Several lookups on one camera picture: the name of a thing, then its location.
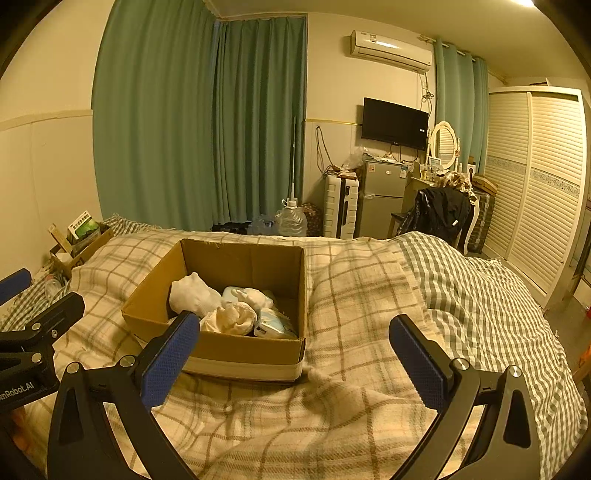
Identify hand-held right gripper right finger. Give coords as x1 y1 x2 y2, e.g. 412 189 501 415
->
388 315 543 480

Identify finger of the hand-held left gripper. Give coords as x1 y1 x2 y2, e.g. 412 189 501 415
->
0 268 33 306
0 292 86 368

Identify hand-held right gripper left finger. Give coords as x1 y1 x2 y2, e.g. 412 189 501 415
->
46 310 201 480

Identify white and grey sock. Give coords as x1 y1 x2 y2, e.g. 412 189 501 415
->
168 272 225 320

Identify cream lace cloth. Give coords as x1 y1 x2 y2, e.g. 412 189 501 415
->
202 305 258 336

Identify large cardboard box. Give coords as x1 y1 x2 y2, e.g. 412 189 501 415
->
121 237 308 384

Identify light blue wipes packet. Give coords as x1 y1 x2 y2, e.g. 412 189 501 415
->
252 307 299 339

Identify cream narrow box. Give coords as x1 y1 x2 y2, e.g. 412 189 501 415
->
48 224 75 257

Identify small cardboard box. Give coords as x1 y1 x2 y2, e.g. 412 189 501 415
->
48 222 116 281

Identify green printed box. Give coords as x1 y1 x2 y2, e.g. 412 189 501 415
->
67 211 102 241

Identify beige plaid blanket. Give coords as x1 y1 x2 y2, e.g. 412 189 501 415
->
14 228 467 480

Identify white chair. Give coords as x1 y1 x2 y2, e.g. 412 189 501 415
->
390 191 482 254

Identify black jacket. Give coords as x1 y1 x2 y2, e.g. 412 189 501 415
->
403 186 472 241

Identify brown suitcase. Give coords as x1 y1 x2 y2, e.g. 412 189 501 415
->
468 187 498 254

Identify grey fridge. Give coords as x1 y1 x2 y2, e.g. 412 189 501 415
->
359 159 410 240

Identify pack of water bottles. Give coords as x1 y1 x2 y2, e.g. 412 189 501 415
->
249 214 278 236

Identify white suitcase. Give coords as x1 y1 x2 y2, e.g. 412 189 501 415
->
322 175 361 240

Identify brown patterned bag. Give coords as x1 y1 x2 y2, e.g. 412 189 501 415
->
300 203 324 237

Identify vanity desk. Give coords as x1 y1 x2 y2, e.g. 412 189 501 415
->
405 162 445 217

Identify large water jug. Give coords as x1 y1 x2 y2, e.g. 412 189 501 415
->
276 198 308 238

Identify blond fluffy item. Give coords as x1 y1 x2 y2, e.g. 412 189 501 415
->
442 170 474 193

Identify white louvred wardrobe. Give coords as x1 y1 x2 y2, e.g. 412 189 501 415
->
482 85 588 311

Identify clear plastic bag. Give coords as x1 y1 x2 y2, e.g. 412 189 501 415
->
342 148 369 172

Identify green curtain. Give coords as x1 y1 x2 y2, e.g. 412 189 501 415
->
212 14 309 232
92 0 221 230
433 39 489 185

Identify white oval mirror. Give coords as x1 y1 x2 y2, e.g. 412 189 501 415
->
429 121 462 169

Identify white pole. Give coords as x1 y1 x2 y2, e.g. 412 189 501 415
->
289 117 299 202

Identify white air conditioner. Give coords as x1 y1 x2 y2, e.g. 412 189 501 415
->
348 30 434 73

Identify hanging wall cables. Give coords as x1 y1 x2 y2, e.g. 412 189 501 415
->
315 127 334 176

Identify black wall television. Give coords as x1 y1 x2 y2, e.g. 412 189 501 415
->
361 97 430 151

